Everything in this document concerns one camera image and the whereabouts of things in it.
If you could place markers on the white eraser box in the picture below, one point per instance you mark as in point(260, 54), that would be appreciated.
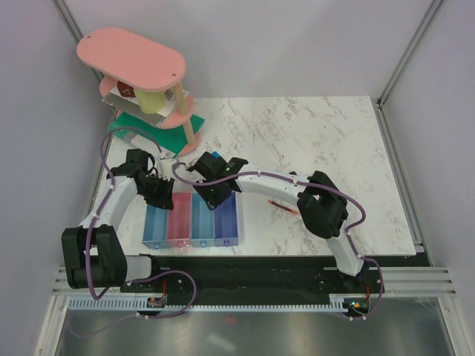
point(149, 146)

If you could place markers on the dark red card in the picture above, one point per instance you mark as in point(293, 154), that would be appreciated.
point(125, 90)

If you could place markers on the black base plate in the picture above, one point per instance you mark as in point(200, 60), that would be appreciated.
point(253, 279)

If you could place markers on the red pen right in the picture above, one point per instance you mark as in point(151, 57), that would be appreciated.
point(283, 207)

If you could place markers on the light blue drawer bin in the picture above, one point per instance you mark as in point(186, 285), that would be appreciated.
point(155, 228)

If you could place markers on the purple drawer bin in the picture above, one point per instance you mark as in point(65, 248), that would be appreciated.
point(227, 222)

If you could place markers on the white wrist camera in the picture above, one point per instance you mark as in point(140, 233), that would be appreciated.
point(192, 166)
point(165, 168)

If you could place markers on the cream yellow cylinder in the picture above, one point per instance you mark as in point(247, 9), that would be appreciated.
point(150, 102)

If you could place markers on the pink tiered shelf stand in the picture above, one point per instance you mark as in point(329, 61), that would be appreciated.
point(120, 55)

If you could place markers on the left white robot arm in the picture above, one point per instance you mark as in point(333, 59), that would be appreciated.
point(92, 252)

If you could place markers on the light blue cable duct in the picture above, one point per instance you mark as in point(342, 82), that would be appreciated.
point(160, 304)

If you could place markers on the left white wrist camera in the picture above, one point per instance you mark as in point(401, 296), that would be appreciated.
point(165, 168)

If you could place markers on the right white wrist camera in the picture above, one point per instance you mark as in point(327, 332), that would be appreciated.
point(192, 166)

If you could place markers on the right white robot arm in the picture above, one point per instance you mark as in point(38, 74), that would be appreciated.
point(321, 206)

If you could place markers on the pink drawer bin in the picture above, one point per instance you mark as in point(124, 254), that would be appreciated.
point(178, 230)

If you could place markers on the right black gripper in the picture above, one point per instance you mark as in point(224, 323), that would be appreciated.
point(213, 202)

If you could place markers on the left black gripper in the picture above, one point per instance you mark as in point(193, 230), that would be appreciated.
point(165, 200)

